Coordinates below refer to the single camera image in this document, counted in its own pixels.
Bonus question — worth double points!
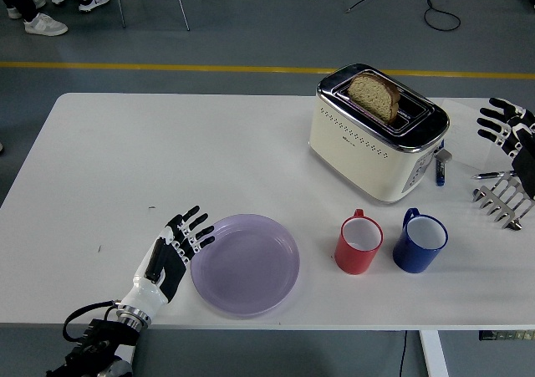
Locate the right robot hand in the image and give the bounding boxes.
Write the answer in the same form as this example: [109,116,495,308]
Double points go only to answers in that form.
[476,97,535,188]

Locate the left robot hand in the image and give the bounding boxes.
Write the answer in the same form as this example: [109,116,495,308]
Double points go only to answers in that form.
[119,204,217,318]

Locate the purple plastic plate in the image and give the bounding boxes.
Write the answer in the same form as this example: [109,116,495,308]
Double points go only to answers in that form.
[190,213,301,320]

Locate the brown bread slice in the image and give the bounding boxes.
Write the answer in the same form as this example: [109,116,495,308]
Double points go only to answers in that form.
[347,70,401,124]

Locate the black ballpoint pen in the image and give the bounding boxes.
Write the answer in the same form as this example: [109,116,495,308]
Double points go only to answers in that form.
[471,170,517,181]

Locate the metal toast rack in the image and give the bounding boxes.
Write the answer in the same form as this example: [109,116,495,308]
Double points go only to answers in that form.
[471,174,535,232]

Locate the blue marker with grey cap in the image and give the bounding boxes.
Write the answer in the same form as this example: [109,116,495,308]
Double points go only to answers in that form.
[433,149,454,187]

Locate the white table leg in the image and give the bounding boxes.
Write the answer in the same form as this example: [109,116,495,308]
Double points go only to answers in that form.
[419,330,451,377]
[113,329,139,377]

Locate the blue enamel mug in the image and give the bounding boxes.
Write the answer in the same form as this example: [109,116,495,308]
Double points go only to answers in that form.
[392,207,449,274]

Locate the cream and chrome toaster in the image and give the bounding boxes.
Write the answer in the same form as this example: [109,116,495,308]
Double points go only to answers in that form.
[308,62,451,206]

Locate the red enamel mug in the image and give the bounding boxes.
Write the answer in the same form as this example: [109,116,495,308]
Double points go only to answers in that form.
[334,208,385,276]

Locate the table height control panel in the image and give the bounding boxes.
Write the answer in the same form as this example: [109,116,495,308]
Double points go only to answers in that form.
[478,329,535,342]

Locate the metal chair legs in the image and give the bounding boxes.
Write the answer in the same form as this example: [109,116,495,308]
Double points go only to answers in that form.
[112,0,204,32]

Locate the black floor cable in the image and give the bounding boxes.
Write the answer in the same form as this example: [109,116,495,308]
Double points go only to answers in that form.
[345,0,523,32]

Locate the thin black hanging cable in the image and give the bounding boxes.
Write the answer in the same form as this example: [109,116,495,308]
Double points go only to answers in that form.
[399,329,409,377]

